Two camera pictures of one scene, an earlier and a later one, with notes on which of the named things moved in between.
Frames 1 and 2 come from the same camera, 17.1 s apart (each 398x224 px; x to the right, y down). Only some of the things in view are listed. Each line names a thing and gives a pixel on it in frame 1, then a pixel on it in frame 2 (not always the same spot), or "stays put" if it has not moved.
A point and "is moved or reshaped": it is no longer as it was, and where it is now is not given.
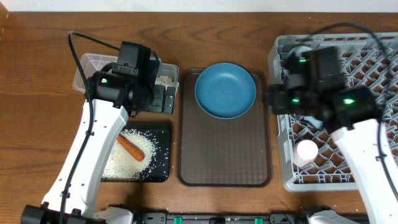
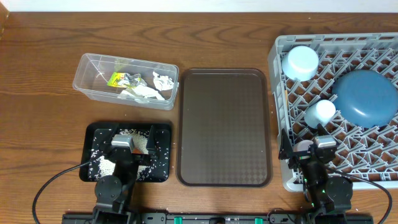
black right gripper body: [295, 101] to [300, 158]
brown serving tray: [214, 152] stays put
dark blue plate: [225, 90] to [365, 99]
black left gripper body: [147, 94] to [126, 170]
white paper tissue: [165, 81] is moved or reshaped
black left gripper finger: [158, 99] to [151, 147]
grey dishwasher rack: [312, 159] stays put
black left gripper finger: [169, 100] to [102, 140]
